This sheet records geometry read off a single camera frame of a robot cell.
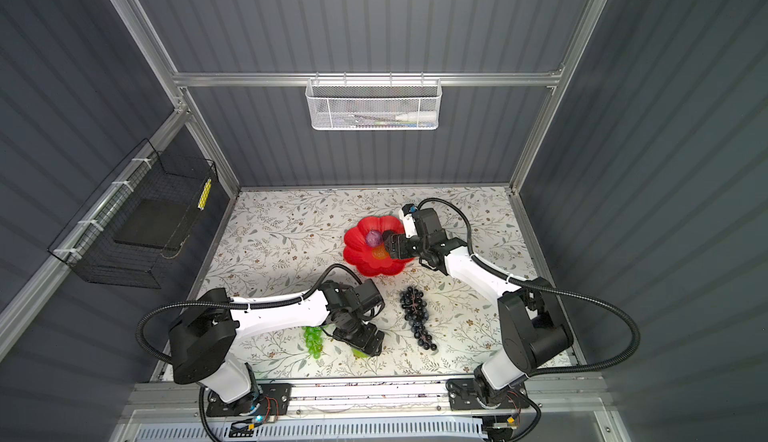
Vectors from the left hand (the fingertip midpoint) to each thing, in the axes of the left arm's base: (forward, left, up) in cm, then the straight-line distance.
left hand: (371, 347), depth 79 cm
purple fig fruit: (+35, -2, +2) cm, 35 cm away
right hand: (+26, -9, +11) cm, 30 cm away
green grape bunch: (+3, +16, 0) cm, 16 cm away
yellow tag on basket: (+37, +45, +23) cm, 63 cm away
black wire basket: (+14, +58, +31) cm, 67 cm away
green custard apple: (-4, +2, +8) cm, 9 cm away
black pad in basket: (+26, +54, +24) cm, 65 cm away
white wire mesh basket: (+92, -3, +20) cm, 94 cm away
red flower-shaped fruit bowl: (+32, +4, -3) cm, 32 cm away
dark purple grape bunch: (+8, -13, +2) cm, 15 cm away
